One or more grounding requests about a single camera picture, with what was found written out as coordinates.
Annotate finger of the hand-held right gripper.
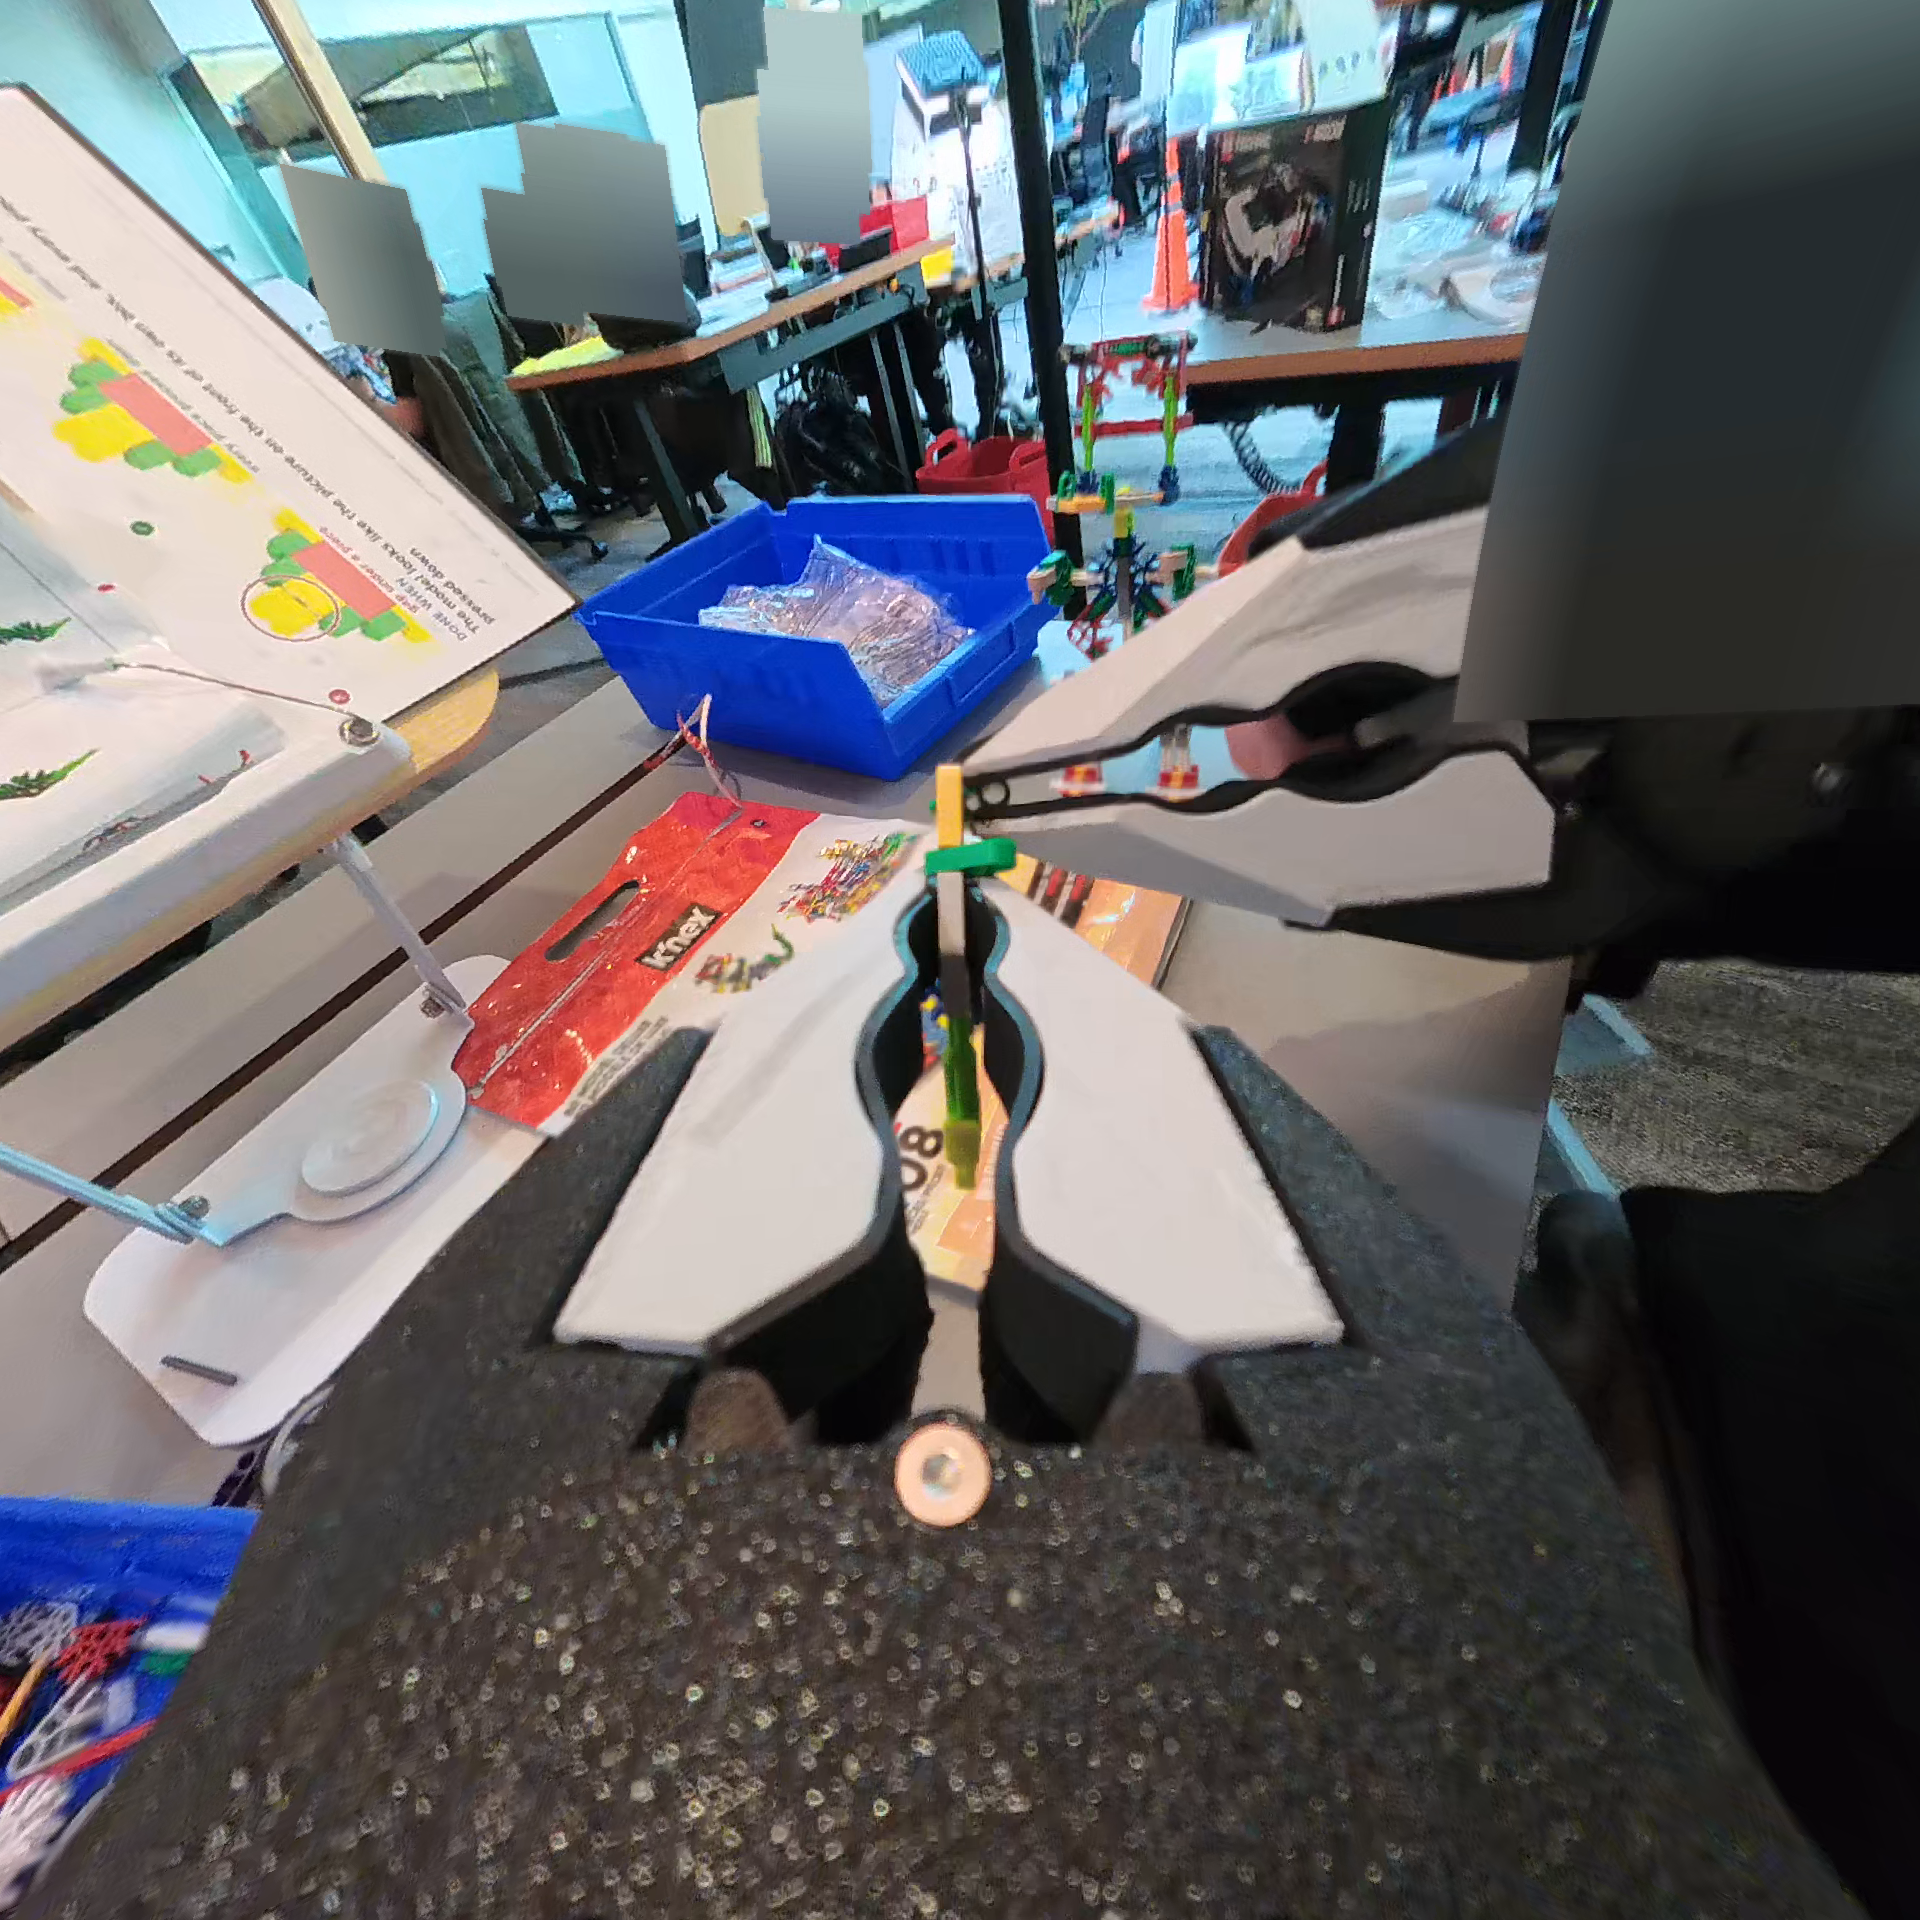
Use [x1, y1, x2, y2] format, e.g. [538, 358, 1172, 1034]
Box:
[960, 508, 1490, 783]
[968, 745, 1561, 933]

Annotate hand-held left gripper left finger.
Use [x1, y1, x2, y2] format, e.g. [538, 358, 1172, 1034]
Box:
[552, 885, 939, 1352]

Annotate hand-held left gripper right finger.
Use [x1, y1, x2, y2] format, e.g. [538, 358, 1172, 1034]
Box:
[977, 885, 1347, 1373]

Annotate lime and gray toy assembly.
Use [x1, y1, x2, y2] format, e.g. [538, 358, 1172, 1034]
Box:
[930, 760, 992, 1193]

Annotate blue plastic bin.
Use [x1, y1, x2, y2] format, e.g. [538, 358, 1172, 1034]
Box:
[577, 496, 1059, 782]
[0, 1496, 260, 1892]

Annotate pile of toy construction pieces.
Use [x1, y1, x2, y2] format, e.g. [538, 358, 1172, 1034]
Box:
[0, 1597, 204, 1876]

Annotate colourful toy construction model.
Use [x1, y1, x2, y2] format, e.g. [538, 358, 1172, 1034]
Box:
[1027, 334, 1202, 656]

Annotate printed plastic toy bag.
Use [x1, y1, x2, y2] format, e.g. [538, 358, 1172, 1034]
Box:
[451, 791, 1192, 1296]

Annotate red basket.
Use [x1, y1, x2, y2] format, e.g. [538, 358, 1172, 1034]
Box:
[915, 428, 1052, 505]

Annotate orange striped cone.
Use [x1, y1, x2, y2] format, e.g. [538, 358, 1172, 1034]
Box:
[1144, 135, 1202, 313]

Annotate black printed box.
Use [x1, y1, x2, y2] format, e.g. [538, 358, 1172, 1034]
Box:
[1201, 96, 1391, 332]

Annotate clear plastic bag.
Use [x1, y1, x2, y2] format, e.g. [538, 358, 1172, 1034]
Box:
[697, 536, 977, 705]

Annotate black steel pole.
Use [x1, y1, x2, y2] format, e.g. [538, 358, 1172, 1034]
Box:
[998, 0, 1087, 601]

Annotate light blue stand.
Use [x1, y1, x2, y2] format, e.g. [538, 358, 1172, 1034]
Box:
[0, 832, 474, 1250]

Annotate white board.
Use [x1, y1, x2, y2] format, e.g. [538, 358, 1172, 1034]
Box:
[82, 950, 543, 1449]

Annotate light wooden easel board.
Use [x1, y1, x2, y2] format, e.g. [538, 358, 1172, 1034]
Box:
[0, 666, 502, 1052]

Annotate brown background table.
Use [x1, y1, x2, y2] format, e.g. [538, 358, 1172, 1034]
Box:
[510, 240, 963, 549]

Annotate white document holder plate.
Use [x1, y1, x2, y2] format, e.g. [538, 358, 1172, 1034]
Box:
[0, 645, 415, 1022]

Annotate white paper sign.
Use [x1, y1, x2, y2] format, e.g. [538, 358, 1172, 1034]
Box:
[0, 81, 579, 721]

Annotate red white cord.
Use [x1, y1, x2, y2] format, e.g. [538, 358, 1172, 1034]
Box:
[667, 692, 752, 817]

